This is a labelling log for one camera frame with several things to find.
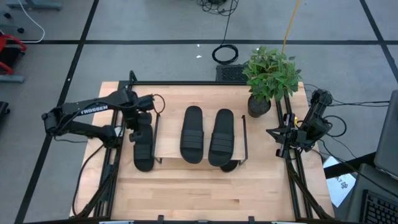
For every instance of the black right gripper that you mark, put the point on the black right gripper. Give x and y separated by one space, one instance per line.
287 140

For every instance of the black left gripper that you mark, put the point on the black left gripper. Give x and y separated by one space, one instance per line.
144 118

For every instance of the black rubber slide sandal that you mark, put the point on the black rubber slide sandal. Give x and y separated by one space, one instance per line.
143 158
222 123
229 168
191 119

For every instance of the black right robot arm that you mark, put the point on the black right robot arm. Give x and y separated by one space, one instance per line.
317 124

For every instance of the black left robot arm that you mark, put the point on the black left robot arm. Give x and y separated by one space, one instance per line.
93 109

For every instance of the green potted plant black pot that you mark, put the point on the green potted plant black pot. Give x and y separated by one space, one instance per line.
270 74

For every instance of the white paper sheet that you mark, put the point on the white paper sheet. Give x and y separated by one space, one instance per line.
342 189

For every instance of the small black edge clip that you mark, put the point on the small black edge clip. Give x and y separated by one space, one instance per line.
160 218
251 219

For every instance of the grey desk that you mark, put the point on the grey desk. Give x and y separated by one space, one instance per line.
363 180

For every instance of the dark grey monitor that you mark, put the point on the dark grey monitor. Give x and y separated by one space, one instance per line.
388 140

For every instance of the black computer keyboard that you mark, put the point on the black computer keyboard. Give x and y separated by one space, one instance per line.
379 208

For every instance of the grey metal stand foot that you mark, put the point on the grey metal stand foot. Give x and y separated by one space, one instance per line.
11 78
34 5

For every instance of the black caster wheel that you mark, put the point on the black caster wheel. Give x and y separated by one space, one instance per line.
3 107

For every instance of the wooden shelf black metal frame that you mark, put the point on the wooden shelf black metal frame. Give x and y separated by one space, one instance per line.
169 137

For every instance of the silver angle bracket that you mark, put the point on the silver angle bracket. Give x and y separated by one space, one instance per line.
116 222
284 222

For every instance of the red metal cart frame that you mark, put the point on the red metal cart frame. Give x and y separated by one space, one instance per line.
6 69

